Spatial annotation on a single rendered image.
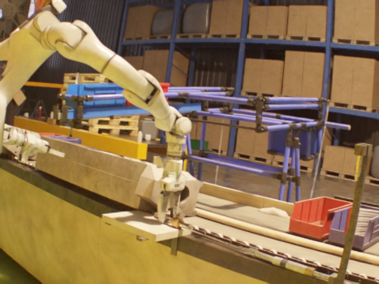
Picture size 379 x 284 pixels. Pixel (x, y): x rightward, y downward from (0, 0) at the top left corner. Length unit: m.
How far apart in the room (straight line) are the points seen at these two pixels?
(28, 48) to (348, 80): 10.02
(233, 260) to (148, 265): 0.46
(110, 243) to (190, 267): 0.51
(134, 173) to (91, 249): 0.51
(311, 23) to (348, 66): 1.54
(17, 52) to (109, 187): 0.86
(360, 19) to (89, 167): 9.68
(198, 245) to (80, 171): 0.83
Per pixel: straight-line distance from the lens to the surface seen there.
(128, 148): 7.13
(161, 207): 1.82
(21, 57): 1.63
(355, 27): 11.37
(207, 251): 1.77
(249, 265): 1.66
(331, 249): 1.89
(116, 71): 1.45
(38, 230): 2.82
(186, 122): 1.78
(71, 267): 2.54
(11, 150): 3.26
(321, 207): 2.37
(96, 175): 2.25
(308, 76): 11.72
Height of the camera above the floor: 1.27
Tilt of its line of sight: 5 degrees down
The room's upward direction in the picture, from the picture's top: 7 degrees clockwise
